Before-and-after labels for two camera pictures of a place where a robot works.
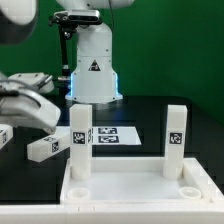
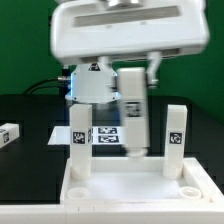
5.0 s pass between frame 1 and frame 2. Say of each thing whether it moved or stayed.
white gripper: moved
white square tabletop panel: stayed
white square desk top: stayed
